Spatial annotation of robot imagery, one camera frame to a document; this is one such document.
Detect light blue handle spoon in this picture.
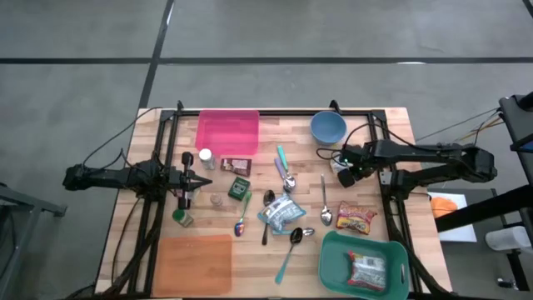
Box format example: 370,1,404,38
270,227,316,238

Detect blue-edged snack packet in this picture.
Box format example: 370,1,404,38
257,192,307,235

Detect grey metal table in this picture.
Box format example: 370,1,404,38
0,182,68,300

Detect lilac handle silver spoon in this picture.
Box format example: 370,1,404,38
273,157,292,193

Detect teal plastic handled basket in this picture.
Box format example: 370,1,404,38
317,230,411,300

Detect green handle iridescent spoon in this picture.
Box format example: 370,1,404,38
233,190,253,238

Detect pink translucent plastic bin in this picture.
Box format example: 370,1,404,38
195,108,261,157

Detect brown spice packet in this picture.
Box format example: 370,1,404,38
220,157,253,178

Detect orange cloth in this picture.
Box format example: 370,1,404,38
429,196,459,220

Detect green spice tin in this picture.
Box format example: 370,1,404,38
227,176,252,202

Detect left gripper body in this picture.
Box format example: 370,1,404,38
169,151,195,210

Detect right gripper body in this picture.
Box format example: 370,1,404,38
336,143,374,188

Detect mint handle silver spoon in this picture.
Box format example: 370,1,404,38
276,144,297,193

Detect blue bowl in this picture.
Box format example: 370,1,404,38
309,110,348,147

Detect green-lid spice jar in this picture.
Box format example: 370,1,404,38
172,208,195,228

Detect red yellow snack packet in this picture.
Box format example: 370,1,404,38
336,200,378,236

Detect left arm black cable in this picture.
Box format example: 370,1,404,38
82,106,164,168

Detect turquoise handle black spoon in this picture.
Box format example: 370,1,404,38
274,227,304,286

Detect plain black spoon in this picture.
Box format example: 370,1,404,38
261,189,276,247

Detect orange translucent plastic bin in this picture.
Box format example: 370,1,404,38
152,233,234,298

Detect white paper sheet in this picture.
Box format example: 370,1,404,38
427,191,479,243

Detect orange white snack packet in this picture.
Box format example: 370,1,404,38
346,250,387,292

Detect white-lid tall spice jar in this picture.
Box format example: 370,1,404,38
198,147,217,171

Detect black equipment stand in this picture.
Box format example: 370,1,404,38
435,92,533,293

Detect plain silver spoon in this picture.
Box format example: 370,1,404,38
319,173,334,228

